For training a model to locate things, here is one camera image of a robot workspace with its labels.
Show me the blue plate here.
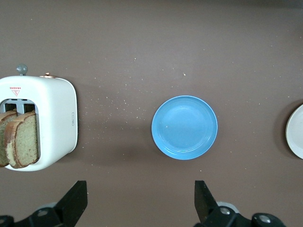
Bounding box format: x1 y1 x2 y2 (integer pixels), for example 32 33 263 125
151 95 218 161

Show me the white toaster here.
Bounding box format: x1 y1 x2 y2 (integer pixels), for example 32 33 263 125
0 63 79 172

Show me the beige plate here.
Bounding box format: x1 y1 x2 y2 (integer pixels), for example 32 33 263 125
285 103 303 159

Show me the brown bread slice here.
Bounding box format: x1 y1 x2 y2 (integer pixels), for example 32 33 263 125
4 111 40 169
0 109 18 168

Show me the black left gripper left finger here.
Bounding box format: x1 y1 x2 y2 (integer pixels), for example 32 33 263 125
0 180 89 227

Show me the brown table cover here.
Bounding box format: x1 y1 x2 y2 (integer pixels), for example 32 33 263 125
0 0 303 227

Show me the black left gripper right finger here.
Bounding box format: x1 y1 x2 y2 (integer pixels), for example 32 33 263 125
194 180 287 227

